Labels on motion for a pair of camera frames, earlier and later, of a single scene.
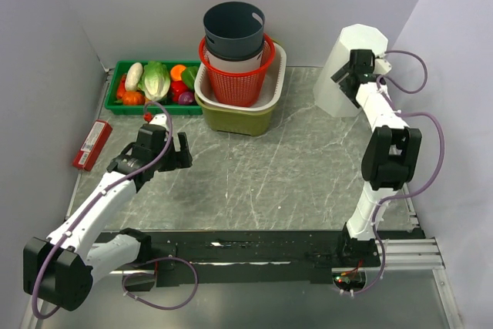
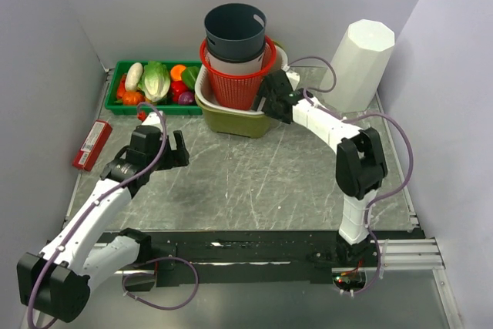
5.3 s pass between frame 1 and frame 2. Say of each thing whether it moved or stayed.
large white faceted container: moved
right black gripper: moved
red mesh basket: stayed
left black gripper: stayed
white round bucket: stayed
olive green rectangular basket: stayed
